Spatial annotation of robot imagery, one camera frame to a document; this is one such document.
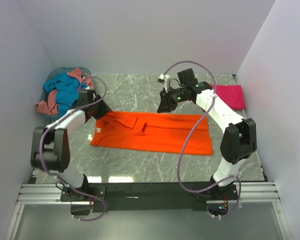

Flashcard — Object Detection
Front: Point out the pink t-shirt in basket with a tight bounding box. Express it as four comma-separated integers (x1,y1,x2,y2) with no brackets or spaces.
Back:
35,67,95,116

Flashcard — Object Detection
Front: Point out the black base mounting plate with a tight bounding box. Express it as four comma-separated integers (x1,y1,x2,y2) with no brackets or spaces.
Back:
60,182,238,216

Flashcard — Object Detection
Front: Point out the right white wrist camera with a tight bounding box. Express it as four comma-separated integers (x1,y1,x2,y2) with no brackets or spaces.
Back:
157,74,171,93

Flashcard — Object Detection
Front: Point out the orange t-shirt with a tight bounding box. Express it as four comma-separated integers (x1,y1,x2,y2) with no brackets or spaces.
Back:
90,111,214,156

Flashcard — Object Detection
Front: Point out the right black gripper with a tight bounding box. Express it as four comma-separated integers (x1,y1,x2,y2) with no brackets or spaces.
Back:
157,86,187,115

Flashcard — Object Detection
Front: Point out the folded magenta t-shirt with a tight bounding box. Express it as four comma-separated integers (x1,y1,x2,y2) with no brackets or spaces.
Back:
216,85,246,111

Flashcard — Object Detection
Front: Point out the aluminium rail frame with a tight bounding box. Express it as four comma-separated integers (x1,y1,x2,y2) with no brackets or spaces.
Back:
4,119,293,240

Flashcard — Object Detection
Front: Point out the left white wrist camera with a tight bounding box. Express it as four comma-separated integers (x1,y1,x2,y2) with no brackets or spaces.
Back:
85,86,94,90

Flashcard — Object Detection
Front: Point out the blue t-shirt in basket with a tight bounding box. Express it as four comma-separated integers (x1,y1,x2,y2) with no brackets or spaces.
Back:
42,72,89,116

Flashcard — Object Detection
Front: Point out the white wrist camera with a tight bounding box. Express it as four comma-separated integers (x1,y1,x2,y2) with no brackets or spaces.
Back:
85,86,94,90
157,74,171,93

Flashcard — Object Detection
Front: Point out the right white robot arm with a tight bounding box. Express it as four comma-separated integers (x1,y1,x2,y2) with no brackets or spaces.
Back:
157,68,257,200

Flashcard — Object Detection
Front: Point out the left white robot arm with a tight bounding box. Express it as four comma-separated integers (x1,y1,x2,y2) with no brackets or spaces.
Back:
30,88,112,201

